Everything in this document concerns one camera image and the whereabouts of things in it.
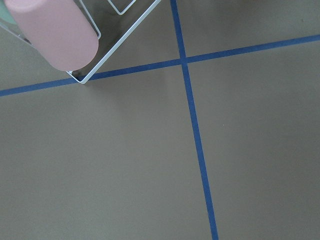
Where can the pink cup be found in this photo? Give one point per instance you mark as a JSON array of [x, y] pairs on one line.
[[58, 30]]

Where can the mint green cup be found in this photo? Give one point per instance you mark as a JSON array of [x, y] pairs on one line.
[[5, 14]]

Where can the white wire cup rack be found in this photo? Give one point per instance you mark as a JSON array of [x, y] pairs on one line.
[[112, 20]]

